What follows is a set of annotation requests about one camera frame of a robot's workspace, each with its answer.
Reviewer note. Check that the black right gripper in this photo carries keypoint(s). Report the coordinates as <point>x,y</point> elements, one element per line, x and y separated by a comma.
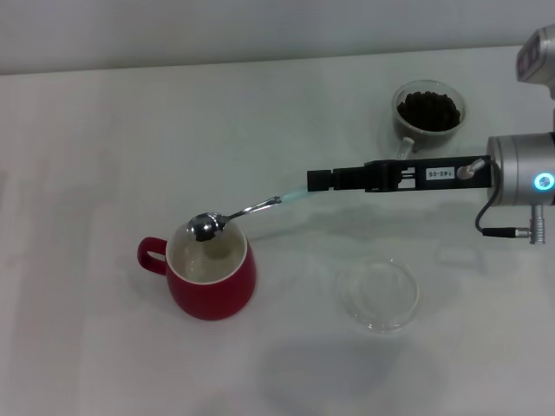
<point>399,175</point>

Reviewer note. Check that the red ceramic mug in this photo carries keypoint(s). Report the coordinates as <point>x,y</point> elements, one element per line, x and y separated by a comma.
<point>212,299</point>

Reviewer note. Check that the dark coffee beans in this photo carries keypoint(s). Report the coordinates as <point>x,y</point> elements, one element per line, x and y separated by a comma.
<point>429,110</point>

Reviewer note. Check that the clear glass saucer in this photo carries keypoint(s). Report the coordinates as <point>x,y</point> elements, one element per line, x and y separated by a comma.
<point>377,320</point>

